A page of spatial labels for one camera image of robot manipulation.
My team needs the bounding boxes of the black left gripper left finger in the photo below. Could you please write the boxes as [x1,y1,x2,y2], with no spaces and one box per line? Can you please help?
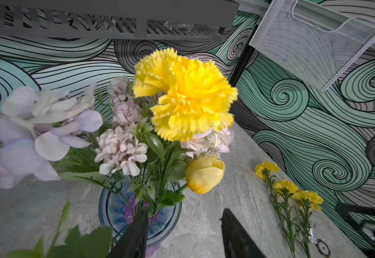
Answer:
[108,209,149,258]

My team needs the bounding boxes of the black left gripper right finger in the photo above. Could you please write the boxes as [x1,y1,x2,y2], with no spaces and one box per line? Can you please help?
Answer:
[221,208,266,258]

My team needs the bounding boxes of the purple glass vase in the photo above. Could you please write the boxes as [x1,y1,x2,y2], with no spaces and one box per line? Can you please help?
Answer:
[98,178,182,258]

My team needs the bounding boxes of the yellow carnation flower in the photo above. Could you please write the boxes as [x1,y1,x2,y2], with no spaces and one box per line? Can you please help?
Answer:
[273,180,298,258]
[133,48,238,141]
[292,190,324,258]
[255,161,296,258]

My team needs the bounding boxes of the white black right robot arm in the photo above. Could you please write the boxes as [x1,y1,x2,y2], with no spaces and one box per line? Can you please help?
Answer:
[335,203,375,258]

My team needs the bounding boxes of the small round brown token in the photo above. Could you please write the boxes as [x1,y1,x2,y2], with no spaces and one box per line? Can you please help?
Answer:
[315,239,331,258]

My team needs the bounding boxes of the pink lilac flower bunch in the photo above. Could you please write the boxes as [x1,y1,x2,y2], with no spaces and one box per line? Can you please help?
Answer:
[0,76,234,258]

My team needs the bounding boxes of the black corner frame post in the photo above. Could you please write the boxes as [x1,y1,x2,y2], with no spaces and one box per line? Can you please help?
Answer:
[229,25,258,87]

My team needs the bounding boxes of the clear plastic wall bin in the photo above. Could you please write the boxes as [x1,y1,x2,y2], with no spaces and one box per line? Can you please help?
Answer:
[249,1,375,92]

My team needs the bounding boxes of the black wall tray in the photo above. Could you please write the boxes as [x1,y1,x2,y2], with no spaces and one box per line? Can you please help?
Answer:
[0,1,239,41]

